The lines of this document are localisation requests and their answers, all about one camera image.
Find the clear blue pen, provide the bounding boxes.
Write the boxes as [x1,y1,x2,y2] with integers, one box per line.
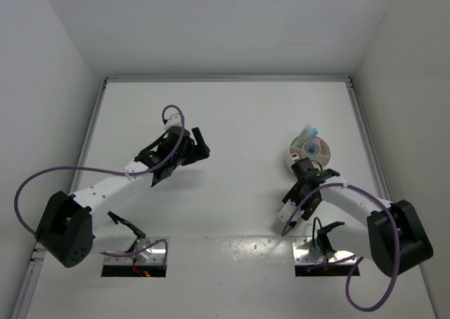
[307,141,320,156]

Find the green highlighter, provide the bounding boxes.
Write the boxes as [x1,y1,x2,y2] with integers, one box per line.
[291,124,314,148]

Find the yellow highlighter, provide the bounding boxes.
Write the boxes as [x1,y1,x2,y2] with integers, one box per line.
[297,130,312,148]

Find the blue highlighter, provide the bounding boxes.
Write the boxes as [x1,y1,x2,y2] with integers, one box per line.
[308,128,319,141]

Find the pink eraser case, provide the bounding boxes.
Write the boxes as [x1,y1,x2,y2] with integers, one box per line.
[313,137,321,152]

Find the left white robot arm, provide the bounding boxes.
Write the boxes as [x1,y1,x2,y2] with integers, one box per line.
[35,126,210,268]

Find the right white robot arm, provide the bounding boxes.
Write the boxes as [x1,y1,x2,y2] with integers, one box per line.
[278,158,434,277]

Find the white round divided container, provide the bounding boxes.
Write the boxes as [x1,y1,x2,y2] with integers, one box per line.
[285,137,331,174]

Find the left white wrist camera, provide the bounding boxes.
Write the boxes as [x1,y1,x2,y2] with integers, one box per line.
[164,113,182,130]

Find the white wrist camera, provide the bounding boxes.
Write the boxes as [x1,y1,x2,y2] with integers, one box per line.
[278,202,302,224]
[164,113,182,130]

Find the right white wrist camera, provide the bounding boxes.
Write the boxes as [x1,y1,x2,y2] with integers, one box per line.
[278,202,302,224]

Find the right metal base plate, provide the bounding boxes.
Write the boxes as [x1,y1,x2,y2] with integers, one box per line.
[292,236,358,266]

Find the metal base plate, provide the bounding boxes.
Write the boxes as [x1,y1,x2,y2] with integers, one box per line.
[292,236,358,266]
[118,237,169,265]

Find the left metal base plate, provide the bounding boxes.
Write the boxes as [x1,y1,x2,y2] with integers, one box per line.
[118,237,169,265]

